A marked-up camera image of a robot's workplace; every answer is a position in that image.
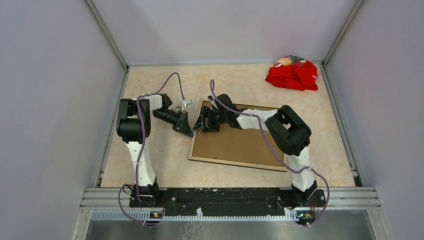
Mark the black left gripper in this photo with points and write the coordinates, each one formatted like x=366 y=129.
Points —
x=183 y=126

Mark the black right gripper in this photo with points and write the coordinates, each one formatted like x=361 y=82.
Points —
x=210 y=127

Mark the wooden picture frame with glass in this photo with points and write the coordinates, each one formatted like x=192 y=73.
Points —
x=238 y=139

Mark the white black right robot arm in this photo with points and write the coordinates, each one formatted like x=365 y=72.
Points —
x=289 y=132

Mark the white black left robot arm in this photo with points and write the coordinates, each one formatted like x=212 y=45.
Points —
x=134 y=127

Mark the red crumpled cloth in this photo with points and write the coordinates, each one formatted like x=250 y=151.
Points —
x=294 y=73

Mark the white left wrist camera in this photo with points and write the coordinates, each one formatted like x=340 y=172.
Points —
x=185 y=103

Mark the aluminium front rail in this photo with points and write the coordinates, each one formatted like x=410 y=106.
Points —
x=108 y=203

